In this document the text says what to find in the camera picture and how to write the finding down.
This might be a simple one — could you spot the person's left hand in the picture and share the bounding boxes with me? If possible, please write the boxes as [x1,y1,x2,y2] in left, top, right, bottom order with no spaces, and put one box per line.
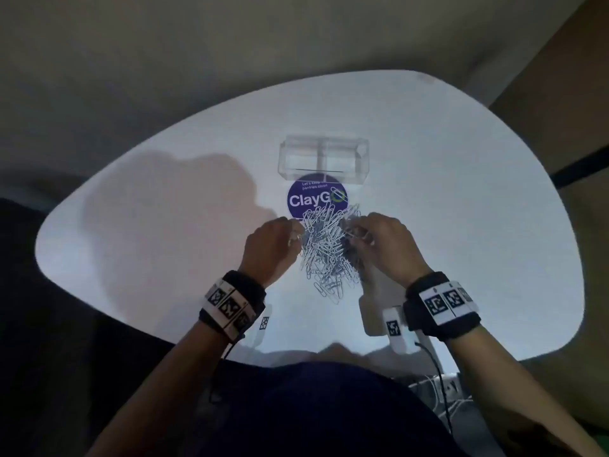
[237,216,305,289]

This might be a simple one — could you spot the person's right hand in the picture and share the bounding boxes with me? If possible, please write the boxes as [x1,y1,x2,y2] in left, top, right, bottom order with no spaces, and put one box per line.
[340,212,434,289]

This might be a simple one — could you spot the pile of mixed paper clips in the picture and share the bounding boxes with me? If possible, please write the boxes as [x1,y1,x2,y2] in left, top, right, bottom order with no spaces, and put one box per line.
[298,204,365,305]

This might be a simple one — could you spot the clear plastic two-compartment box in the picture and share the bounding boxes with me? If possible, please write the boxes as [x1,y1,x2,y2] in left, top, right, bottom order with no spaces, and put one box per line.
[277,134,370,184]

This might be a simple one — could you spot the person's right forearm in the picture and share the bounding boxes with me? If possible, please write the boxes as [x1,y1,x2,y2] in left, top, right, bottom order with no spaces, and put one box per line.
[447,323,609,457]

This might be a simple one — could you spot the person's left forearm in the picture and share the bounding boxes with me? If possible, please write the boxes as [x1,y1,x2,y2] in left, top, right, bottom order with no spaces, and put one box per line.
[88,323,239,457]

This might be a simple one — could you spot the person's dark blue clothing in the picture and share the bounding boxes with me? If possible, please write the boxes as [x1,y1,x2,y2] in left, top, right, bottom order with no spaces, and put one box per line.
[190,361,467,457]

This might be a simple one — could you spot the round purple sticker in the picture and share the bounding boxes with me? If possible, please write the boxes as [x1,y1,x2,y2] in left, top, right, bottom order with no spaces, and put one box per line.
[287,173,350,220]

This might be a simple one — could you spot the black left wristband with markers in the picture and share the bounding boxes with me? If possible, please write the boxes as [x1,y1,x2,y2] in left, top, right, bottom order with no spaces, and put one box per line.
[199,270,267,346]

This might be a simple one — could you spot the black wristband with markers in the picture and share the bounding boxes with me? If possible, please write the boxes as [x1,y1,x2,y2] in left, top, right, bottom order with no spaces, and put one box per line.
[199,270,267,346]
[403,272,482,341]

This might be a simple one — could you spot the black right wristband with markers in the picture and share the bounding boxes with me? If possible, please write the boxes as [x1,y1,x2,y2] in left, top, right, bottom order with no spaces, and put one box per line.
[403,272,482,341]

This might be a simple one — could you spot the black bar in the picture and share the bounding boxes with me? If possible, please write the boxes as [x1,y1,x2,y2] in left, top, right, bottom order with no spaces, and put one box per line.
[551,146,609,189]

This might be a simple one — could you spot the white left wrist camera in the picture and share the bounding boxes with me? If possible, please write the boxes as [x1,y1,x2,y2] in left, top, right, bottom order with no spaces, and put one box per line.
[256,304,273,348]

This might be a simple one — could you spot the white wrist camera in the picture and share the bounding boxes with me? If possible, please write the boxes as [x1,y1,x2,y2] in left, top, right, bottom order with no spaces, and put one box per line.
[256,304,273,348]
[383,307,422,355]

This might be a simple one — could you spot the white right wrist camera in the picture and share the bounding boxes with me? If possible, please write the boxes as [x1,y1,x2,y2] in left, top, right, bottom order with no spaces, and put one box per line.
[383,307,422,355]

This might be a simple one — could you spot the black left camera cable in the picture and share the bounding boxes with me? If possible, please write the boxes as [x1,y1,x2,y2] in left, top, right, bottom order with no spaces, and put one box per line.
[208,333,240,405]

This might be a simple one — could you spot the black camera cable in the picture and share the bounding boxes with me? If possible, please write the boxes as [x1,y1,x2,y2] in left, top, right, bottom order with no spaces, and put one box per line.
[208,333,240,405]
[414,342,454,434]

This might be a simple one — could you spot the black right camera cable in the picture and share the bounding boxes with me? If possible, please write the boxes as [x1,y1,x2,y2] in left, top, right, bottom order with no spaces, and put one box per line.
[414,342,454,434]

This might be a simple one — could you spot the white cables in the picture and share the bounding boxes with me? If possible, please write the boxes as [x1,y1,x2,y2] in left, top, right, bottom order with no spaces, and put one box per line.
[409,371,472,420]

